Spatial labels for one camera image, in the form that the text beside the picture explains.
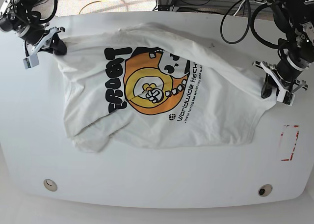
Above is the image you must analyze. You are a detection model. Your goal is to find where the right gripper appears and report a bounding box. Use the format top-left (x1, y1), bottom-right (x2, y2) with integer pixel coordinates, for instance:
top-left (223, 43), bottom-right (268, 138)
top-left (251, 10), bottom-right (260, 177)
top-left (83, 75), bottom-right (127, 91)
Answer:
top-left (24, 27), bottom-right (67, 57)

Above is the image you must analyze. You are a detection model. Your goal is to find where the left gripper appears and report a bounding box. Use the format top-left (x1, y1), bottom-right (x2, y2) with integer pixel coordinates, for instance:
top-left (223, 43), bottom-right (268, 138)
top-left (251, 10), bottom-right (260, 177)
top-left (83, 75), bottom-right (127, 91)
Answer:
top-left (252, 60), bottom-right (308, 99)

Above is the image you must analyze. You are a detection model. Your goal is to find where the white printed T-shirt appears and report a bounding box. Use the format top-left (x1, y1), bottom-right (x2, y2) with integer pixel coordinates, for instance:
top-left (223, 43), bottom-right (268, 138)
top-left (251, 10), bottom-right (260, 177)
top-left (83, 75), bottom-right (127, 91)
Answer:
top-left (57, 25), bottom-right (276, 153)

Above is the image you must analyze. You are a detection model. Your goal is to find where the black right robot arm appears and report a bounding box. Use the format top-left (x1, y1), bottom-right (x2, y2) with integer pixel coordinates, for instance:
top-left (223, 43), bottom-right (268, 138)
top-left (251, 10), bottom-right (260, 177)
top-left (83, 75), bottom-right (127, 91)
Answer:
top-left (0, 0), bottom-right (67, 57)

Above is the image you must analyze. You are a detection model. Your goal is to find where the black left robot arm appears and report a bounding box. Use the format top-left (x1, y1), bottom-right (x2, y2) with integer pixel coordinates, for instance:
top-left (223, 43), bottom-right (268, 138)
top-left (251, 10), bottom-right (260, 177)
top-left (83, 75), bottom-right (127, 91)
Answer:
top-left (250, 0), bottom-right (314, 101)

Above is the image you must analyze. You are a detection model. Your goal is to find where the red tape rectangle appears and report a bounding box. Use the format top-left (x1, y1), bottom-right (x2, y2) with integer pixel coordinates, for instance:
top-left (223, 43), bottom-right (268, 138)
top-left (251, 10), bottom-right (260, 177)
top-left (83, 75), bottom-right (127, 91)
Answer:
top-left (278, 125), bottom-right (300, 162)

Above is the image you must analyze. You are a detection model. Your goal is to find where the right table grommet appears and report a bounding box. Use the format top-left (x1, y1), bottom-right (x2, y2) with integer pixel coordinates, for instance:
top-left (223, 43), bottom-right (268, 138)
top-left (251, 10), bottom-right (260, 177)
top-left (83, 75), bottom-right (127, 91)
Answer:
top-left (258, 184), bottom-right (273, 197)

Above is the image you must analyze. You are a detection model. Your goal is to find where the table grommet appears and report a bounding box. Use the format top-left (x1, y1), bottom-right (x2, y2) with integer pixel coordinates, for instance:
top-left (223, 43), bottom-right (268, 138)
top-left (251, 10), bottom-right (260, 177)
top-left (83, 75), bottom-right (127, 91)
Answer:
top-left (43, 179), bottom-right (58, 192)
top-left (258, 184), bottom-right (273, 197)

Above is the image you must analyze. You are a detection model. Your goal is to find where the left table grommet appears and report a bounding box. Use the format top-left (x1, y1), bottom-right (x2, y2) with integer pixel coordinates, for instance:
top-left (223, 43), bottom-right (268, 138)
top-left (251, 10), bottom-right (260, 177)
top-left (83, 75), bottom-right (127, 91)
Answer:
top-left (43, 179), bottom-right (58, 192)

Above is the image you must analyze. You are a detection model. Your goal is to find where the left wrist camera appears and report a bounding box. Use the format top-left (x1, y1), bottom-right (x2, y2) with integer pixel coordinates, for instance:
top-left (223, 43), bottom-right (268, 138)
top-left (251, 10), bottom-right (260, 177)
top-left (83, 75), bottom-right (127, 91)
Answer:
top-left (276, 90), bottom-right (295, 106)

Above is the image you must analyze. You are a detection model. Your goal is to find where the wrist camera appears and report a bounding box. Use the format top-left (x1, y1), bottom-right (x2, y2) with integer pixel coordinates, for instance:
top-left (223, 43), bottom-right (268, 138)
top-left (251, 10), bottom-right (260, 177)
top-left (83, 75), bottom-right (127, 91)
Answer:
top-left (276, 90), bottom-right (295, 106)
top-left (23, 55), bottom-right (39, 69)

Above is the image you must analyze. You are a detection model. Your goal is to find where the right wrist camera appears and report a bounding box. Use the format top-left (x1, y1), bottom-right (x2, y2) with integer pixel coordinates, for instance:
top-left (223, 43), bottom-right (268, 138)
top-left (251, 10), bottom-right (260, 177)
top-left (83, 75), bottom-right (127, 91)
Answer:
top-left (23, 55), bottom-right (39, 69)

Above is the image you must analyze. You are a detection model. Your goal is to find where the yellow cable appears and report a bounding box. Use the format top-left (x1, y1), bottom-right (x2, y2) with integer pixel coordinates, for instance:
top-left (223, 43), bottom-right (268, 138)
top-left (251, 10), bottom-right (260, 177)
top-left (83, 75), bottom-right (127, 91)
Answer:
top-left (78, 0), bottom-right (108, 14)

